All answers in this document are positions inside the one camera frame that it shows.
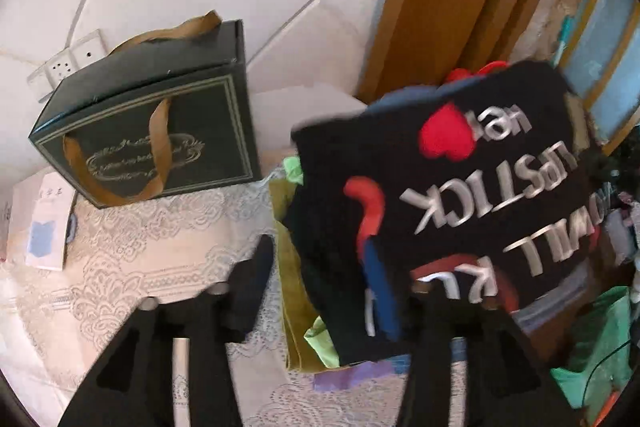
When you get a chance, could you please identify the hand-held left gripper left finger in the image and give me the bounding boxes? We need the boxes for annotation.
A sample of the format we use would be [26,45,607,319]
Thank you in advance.
[57,234,276,427]

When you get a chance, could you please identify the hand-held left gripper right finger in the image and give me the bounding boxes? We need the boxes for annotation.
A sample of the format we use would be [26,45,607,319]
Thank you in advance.
[362,244,576,427]

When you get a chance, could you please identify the stack of clothes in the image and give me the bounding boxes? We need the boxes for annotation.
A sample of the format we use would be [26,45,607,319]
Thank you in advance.
[267,59,606,395]

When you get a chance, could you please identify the black printed t-shirt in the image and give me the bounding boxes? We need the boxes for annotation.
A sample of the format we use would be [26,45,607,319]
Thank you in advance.
[282,59,601,365]

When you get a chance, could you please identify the white lace tablecloth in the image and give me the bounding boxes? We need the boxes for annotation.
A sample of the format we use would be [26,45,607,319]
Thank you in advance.
[0,177,416,427]

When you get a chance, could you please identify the dark green gift box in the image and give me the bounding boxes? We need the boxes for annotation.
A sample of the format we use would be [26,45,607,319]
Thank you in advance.
[27,11,262,208]

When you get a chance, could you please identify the wooden framed blue panel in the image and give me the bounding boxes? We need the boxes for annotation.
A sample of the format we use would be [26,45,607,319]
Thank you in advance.
[552,0,640,155]

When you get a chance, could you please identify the white wall socket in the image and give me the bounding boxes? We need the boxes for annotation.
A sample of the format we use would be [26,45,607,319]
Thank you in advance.
[69,29,108,64]
[26,51,76,88]

